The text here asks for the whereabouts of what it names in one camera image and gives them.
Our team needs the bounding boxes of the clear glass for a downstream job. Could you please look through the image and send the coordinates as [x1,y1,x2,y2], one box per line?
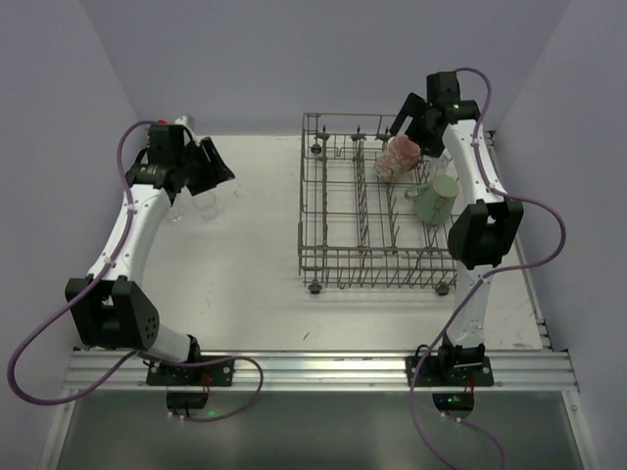
[192,191,218,221]
[166,194,186,224]

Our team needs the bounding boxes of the pink ceramic mug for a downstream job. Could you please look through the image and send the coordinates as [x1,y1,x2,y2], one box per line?
[374,134,421,183]

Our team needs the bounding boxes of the clear glass front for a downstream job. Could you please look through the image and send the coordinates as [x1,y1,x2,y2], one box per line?
[166,194,186,224]

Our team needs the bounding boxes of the green ceramic mug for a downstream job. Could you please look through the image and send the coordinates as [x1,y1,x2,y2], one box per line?
[404,174,459,226]

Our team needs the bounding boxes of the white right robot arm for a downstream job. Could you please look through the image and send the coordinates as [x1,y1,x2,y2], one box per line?
[390,70,523,387]

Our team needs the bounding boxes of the grey wire dish rack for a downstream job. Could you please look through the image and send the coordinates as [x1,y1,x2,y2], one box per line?
[298,113,464,296]

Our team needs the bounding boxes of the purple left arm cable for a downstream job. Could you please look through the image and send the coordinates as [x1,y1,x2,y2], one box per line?
[6,117,265,423]

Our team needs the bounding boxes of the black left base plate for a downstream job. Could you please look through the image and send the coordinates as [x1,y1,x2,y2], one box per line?
[143,355,235,388]

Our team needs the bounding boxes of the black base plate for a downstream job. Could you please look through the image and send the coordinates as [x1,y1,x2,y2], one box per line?
[405,355,495,387]
[143,355,235,388]

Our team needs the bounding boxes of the aluminium mounting rail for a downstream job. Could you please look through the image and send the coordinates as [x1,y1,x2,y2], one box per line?
[62,351,578,392]

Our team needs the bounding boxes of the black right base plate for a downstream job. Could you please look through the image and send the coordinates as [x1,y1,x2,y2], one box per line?
[405,355,495,387]

